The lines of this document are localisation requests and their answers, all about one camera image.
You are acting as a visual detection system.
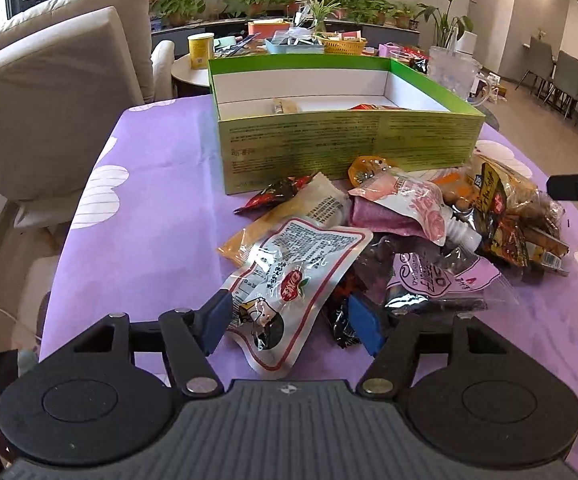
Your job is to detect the beige sofa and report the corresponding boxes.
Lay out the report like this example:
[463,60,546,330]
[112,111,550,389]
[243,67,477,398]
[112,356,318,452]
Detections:
[0,0,177,311]

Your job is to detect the green cardboard box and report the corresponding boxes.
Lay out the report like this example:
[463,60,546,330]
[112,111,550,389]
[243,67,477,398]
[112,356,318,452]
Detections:
[208,56,486,196]

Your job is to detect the red black snack packet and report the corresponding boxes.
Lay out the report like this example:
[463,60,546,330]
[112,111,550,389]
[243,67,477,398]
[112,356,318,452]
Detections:
[234,175,314,215]

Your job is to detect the white cable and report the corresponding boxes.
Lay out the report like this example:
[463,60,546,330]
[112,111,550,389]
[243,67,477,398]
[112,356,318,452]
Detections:
[0,280,42,343]

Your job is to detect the clear packet of brown snacks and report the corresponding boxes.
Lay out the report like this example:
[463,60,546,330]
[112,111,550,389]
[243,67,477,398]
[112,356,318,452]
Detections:
[499,170,570,276]

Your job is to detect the blue plastic tray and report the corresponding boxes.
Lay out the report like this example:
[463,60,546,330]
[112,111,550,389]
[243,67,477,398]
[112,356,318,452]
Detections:
[265,35,326,56]

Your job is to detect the beige yellow snack packet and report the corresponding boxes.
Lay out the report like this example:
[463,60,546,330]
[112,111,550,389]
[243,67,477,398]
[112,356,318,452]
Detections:
[218,172,352,266]

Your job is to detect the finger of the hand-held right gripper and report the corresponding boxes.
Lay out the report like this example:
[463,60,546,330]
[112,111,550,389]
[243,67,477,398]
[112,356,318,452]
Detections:
[546,172,578,205]

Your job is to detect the small black orange packet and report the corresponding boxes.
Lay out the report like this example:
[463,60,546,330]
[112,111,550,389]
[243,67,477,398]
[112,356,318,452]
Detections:
[321,280,364,348]

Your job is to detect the dark pouch with white spout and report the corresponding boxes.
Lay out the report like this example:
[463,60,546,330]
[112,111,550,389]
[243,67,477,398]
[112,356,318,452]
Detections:
[441,207,487,261]

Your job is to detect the purple printed tablecloth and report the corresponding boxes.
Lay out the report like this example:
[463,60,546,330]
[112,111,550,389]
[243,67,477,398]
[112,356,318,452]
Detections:
[39,94,578,478]

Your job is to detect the red snack bag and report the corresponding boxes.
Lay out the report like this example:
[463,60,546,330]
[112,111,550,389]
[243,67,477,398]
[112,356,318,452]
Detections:
[400,46,430,75]

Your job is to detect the yellow woven basket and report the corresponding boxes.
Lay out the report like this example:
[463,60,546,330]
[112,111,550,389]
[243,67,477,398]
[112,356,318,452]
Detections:
[317,32,368,56]

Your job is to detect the pink white snack pouch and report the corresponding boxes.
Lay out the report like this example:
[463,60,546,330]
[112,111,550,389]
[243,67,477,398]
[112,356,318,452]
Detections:
[349,170,457,247]

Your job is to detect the purple snack packet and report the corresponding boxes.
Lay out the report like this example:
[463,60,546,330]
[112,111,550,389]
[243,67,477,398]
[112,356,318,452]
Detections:
[349,195,422,236]

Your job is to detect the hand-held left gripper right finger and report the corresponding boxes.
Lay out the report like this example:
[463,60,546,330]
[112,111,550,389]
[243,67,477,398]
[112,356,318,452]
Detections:
[348,294,514,397]

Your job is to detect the clear plastic jug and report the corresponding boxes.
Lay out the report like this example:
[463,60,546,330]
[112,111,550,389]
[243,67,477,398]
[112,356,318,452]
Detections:
[428,46,497,108]

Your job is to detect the grey dining chair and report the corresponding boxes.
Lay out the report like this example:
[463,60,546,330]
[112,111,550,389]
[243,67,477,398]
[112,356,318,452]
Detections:
[551,50,578,113]
[517,35,556,92]

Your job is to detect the black packet with yellow script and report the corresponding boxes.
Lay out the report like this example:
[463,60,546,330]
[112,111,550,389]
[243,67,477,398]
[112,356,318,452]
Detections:
[471,160,530,266]

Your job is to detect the orange round jelly cup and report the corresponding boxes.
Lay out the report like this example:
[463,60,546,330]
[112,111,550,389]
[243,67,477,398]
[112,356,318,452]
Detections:
[347,155,400,188]

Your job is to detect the yellow canister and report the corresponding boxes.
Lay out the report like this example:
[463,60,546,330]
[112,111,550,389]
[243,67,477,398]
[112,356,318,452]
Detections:
[188,32,216,71]

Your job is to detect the dark flat packets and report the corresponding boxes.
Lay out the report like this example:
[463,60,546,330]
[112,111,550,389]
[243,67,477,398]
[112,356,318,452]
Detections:
[215,40,266,59]

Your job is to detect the white red-bordered snack packet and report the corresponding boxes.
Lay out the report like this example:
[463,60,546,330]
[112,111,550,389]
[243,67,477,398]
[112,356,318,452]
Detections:
[221,217,374,380]

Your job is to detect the large leafy plant white pot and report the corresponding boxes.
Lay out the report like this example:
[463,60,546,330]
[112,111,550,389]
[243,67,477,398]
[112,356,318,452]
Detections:
[416,0,476,56]

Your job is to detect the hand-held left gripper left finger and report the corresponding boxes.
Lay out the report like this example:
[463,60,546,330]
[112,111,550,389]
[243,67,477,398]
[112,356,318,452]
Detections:
[71,290,234,397]

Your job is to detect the round white coffee table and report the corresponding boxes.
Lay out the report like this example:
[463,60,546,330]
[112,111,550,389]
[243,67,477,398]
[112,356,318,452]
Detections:
[171,35,430,98]

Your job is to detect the dark grey television cabinet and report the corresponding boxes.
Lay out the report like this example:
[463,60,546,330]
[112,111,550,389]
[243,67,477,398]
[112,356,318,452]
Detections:
[151,19,420,53]

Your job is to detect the clear packet with pink label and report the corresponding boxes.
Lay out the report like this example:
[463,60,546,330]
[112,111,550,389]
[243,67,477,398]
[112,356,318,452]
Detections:
[384,247,520,311]

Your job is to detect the spider plant in vase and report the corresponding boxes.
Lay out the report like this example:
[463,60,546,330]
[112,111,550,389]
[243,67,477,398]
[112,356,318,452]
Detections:
[304,0,350,36]

